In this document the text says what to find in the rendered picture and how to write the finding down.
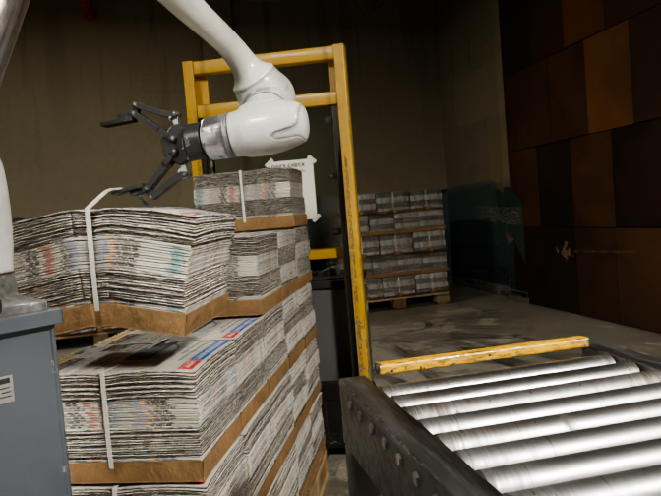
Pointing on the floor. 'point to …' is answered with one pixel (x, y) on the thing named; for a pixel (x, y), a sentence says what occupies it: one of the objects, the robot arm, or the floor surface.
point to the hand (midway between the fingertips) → (113, 156)
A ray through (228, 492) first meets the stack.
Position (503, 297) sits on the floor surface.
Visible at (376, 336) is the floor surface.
